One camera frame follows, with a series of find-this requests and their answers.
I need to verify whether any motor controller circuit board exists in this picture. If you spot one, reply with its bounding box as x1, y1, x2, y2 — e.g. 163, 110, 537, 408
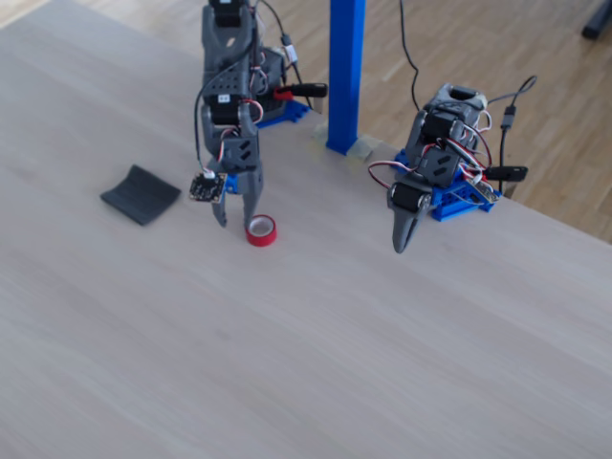
466, 181, 501, 205

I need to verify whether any grey gripper body black servo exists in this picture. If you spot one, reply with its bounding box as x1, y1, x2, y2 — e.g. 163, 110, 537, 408
387, 173, 434, 217

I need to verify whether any blue vertical post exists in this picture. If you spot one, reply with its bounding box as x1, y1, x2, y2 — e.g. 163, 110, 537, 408
325, 0, 367, 157

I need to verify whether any red and black clamp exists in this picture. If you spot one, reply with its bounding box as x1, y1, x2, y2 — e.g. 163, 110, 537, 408
273, 82, 329, 101

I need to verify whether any thin black cable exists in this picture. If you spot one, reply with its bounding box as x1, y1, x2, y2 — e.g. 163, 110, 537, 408
398, 0, 423, 114

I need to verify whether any small camera circuit board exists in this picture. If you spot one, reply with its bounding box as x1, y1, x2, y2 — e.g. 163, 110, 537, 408
188, 171, 229, 205

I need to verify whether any black cable with white connector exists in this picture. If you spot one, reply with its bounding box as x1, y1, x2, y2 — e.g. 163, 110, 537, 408
257, 0, 315, 112

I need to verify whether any yellowish tape piece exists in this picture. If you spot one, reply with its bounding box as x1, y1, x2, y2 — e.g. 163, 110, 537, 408
310, 124, 331, 157
348, 135, 383, 168

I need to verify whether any grey cloth mat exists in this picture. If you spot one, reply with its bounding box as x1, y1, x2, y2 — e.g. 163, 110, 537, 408
98, 164, 183, 227

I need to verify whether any grey cable with plug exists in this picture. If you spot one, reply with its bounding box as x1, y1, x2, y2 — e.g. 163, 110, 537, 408
485, 75, 537, 193

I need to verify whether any red white black servo wire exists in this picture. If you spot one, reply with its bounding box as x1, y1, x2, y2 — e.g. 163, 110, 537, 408
366, 160, 413, 193

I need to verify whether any grey gripper body with camera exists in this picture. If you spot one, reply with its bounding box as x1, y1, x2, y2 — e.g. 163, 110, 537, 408
224, 164, 266, 195

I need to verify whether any black chair base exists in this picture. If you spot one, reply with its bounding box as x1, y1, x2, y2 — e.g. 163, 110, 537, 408
580, 0, 612, 42

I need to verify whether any grey robot arm with camera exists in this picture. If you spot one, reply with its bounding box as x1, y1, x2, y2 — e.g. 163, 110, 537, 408
199, 0, 289, 172

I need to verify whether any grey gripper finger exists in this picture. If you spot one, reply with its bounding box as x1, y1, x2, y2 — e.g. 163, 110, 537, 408
400, 209, 427, 254
210, 191, 230, 230
391, 207, 408, 254
240, 187, 265, 230

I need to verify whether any blue arm base plate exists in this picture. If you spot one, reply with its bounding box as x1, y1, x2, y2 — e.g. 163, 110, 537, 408
252, 98, 313, 130
394, 147, 502, 224

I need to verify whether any red tape roll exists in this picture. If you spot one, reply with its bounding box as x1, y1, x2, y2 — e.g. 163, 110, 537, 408
245, 214, 278, 248

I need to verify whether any black camera cable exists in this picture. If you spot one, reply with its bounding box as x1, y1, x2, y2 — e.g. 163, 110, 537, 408
192, 66, 235, 176

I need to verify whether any grey robot arm without camera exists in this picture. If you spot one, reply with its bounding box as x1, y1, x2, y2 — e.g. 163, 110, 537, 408
404, 83, 493, 188

